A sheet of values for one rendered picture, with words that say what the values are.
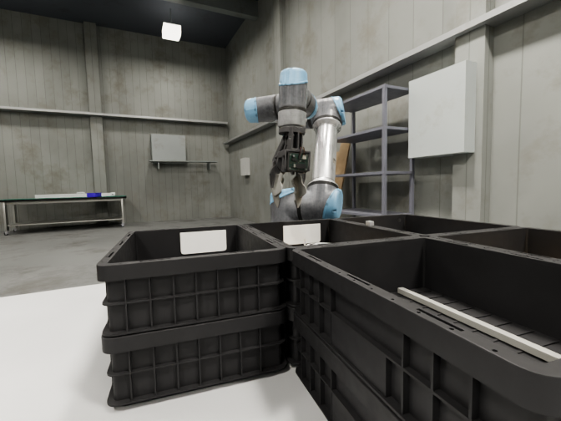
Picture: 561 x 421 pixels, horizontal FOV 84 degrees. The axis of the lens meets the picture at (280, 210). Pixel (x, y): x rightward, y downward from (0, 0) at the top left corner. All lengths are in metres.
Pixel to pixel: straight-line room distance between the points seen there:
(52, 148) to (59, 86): 1.73
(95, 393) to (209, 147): 10.57
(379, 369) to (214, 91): 11.30
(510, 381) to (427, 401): 0.10
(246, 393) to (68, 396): 0.30
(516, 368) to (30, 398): 0.68
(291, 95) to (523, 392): 0.74
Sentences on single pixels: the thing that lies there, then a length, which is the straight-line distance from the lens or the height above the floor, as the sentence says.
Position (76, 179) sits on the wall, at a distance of 10.77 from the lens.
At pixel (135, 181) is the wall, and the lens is 10.69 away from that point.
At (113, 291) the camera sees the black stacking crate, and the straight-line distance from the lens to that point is 0.54.
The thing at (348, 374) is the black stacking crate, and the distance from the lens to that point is 0.43.
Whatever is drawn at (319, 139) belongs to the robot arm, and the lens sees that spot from 1.24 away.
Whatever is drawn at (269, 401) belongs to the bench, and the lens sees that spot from 0.58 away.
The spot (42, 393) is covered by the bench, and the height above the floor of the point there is 0.70.
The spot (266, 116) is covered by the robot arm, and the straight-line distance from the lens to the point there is 0.99.
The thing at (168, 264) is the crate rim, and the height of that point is 0.92.
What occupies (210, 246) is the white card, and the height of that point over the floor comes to 0.87.
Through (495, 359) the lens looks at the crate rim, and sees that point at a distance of 0.26.
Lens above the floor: 1.04
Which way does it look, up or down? 4 degrees down
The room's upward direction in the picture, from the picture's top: 1 degrees counter-clockwise
